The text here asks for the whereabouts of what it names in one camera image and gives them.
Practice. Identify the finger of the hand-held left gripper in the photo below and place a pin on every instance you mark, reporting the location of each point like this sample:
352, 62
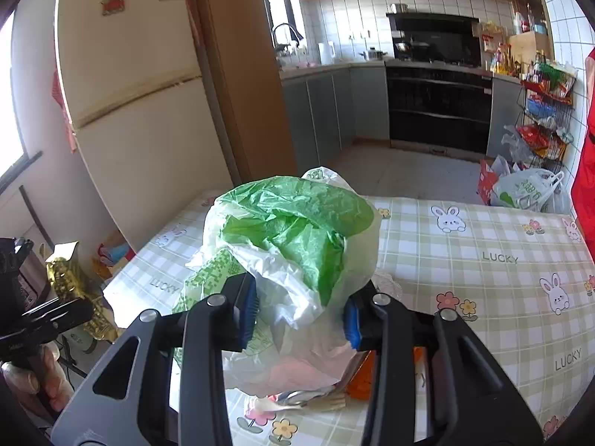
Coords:
56, 318

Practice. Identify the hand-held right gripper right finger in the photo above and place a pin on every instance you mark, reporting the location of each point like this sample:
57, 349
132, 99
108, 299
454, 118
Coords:
352, 324

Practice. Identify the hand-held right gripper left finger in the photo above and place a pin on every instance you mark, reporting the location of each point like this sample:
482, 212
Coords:
246, 317

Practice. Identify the white and green plastic bag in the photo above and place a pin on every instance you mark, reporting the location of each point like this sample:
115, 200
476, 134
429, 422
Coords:
288, 223

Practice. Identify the person's left hand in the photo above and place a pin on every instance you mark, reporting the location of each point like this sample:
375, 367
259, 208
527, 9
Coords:
28, 381

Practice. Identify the gold foil bag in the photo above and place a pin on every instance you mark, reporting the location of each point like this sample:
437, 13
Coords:
69, 278

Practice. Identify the clear plastic wrapper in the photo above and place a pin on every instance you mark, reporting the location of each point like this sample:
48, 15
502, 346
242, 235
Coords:
388, 283

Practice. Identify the orange snack packet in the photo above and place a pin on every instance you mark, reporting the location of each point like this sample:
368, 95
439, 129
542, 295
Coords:
360, 378

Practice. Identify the metal spoon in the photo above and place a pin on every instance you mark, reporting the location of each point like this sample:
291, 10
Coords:
297, 397

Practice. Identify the checked rabbit print tablecloth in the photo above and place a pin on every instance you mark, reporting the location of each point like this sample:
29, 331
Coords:
488, 288

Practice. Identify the red hanging cloth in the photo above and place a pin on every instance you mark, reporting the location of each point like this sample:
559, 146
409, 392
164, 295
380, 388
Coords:
62, 107

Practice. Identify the beige refrigerator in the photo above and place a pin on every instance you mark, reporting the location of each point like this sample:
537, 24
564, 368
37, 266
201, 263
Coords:
139, 125

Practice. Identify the grey lower kitchen cabinets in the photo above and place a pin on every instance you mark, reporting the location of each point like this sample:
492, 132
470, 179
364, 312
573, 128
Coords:
325, 111

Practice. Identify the white plastic shopping bag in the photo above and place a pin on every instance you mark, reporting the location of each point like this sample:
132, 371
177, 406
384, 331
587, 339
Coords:
525, 190

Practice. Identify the black built-in oven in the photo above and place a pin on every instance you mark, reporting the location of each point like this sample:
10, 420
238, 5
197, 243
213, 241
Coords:
437, 107

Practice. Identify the wooden partition panel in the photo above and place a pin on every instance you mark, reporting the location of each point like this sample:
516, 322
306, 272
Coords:
246, 79

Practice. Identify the steel cooking pot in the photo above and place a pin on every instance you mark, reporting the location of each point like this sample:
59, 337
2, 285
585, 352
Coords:
373, 54

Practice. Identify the white kettle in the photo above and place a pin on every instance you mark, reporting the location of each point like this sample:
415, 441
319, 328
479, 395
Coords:
326, 53

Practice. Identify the red apron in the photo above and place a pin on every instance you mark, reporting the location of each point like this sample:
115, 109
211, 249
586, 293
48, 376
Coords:
586, 172

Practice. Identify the red fridge sticker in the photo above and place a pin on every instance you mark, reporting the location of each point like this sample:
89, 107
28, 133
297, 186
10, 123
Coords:
114, 4

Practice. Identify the kitchen faucet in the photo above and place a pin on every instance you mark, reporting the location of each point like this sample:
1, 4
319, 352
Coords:
288, 32

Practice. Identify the group of condiment bottles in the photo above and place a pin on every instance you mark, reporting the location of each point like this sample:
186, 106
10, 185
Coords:
502, 55

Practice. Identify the steel bowl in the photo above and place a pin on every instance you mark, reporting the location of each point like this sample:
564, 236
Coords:
399, 8

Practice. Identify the wooden counter box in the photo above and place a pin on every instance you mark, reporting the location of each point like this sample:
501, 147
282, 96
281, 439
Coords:
530, 46

